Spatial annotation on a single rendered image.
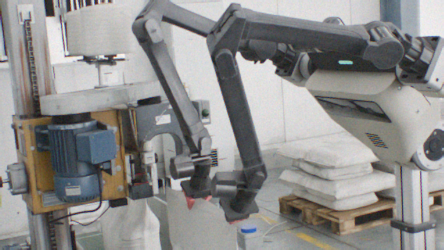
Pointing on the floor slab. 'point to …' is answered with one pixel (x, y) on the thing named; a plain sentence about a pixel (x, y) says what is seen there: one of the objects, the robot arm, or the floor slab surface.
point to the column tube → (12, 43)
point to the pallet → (307, 207)
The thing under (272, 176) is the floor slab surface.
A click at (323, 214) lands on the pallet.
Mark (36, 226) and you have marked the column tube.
